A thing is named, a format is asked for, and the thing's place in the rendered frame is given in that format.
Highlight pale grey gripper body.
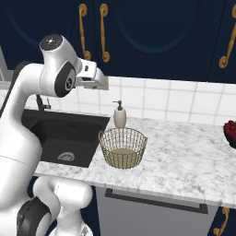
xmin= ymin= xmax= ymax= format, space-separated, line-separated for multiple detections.
xmin=75 ymin=67 xmax=110 ymax=91

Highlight beige soap dispenser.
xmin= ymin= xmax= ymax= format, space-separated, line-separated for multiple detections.
xmin=112 ymin=100 xmax=128 ymax=130

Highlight black sink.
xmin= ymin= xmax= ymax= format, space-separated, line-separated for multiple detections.
xmin=20 ymin=108 xmax=112 ymax=169

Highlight black tap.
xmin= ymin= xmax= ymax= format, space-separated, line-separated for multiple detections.
xmin=35 ymin=93 xmax=53 ymax=112

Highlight grey dishwasher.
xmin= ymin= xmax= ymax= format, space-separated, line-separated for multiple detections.
xmin=95 ymin=185 xmax=221 ymax=236

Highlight gold curled cabinet handle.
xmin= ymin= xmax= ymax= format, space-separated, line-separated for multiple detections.
xmin=218 ymin=4 xmax=236 ymax=69
xmin=78 ymin=3 xmax=92 ymax=61
xmin=99 ymin=3 xmax=112 ymax=64
xmin=213 ymin=206 xmax=230 ymax=236

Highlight dark blue wall cabinet door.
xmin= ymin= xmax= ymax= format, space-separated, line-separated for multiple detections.
xmin=208 ymin=0 xmax=236 ymax=85
xmin=92 ymin=0 xmax=218 ymax=83
xmin=0 ymin=0 xmax=94 ymax=70

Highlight gold wire basket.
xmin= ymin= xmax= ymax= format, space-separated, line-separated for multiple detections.
xmin=98 ymin=126 xmax=148 ymax=171

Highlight black dishwasher handle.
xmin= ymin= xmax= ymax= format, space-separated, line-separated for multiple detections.
xmin=104 ymin=187 xmax=209 ymax=216

